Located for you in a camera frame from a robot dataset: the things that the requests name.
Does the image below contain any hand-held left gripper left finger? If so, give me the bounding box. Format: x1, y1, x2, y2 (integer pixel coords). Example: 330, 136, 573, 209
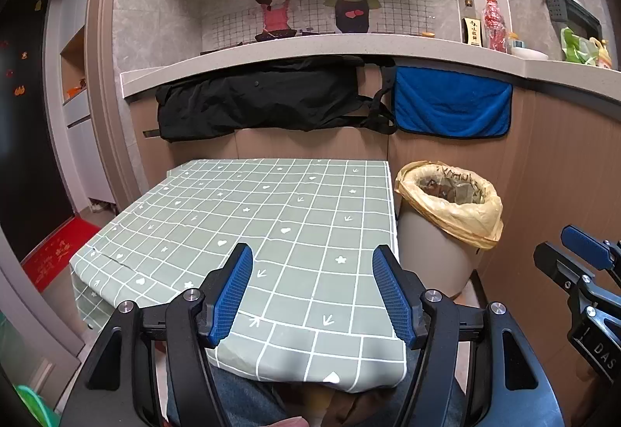
58, 243, 254, 427

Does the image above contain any red doormat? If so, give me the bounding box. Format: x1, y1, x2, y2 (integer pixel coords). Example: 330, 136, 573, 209
22, 220, 102, 285

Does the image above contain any black refrigerator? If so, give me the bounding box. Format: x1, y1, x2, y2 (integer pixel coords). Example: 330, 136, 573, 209
0, 0, 73, 263

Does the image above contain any yellow plastic bag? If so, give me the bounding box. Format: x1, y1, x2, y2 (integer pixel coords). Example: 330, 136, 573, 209
589, 36, 613, 67

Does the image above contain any black hanging cloth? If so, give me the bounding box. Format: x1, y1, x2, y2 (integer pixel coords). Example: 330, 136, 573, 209
143, 55, 397, 143

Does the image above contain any green plastic object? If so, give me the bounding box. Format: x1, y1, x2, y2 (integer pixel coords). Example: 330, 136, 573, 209
12, 383, 61, 427

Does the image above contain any grey trash bin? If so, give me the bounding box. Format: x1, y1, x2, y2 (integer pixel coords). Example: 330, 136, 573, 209
397, 206, 481, 299

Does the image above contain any blue towel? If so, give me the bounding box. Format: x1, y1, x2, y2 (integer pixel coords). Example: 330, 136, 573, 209
390, 65, 513, 139

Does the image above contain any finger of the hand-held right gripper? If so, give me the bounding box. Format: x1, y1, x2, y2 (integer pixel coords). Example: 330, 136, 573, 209
533, 242, 621, 325
560, 224, 621, 273

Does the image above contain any green checked tablecloth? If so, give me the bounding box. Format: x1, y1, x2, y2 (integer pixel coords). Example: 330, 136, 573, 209
68, 158, 406, 396

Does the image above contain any clear sauce bottle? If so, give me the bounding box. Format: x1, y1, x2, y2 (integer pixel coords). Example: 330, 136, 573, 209
461, 0, 482, 46

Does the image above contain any green plastic bag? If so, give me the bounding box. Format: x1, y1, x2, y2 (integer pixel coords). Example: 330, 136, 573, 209
560, 27, 600, 64

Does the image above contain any white stone kitchen counter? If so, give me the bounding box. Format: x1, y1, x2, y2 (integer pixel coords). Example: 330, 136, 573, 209
120, 33, 621, 105

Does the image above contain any yellow trash bag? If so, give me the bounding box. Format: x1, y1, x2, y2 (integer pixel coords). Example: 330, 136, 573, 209
394, 160, 504, 249

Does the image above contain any white shelf cabinet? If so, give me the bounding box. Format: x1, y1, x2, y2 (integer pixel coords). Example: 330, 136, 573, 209
61, 24, 117, 214

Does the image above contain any black dish rack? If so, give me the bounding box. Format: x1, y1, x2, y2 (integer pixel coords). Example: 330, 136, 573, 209
565, 0, 603, 40

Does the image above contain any white bowl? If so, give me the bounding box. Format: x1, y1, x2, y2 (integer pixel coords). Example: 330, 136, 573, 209
511, 47, 549, 61

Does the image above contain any group of fridge magnets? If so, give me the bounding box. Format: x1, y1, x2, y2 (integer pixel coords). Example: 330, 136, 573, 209
0, 0, 44, 98

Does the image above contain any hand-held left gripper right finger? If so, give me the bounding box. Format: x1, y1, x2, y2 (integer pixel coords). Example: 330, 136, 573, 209
372, 244, 566, 427

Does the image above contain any red filled plastic bottle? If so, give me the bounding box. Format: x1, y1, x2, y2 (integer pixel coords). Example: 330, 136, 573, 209
482, 0, 508, 53

